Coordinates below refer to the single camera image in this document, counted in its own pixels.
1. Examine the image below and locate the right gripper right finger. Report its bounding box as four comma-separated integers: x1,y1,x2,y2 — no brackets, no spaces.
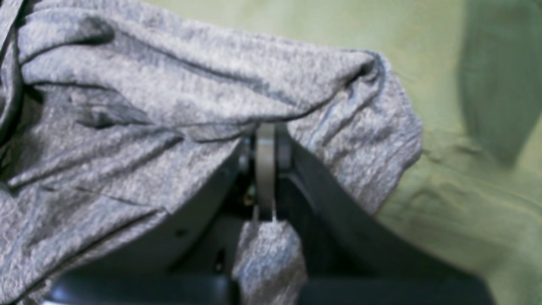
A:
275,125,495,305

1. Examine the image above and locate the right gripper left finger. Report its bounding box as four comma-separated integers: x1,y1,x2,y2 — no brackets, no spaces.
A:
43,124,277,305

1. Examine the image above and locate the grey heathered T-shirt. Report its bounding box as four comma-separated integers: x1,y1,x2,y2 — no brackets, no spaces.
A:
1,0,422,305

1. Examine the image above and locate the green table cloth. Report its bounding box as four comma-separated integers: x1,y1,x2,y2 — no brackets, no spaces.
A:
152,0,542,305

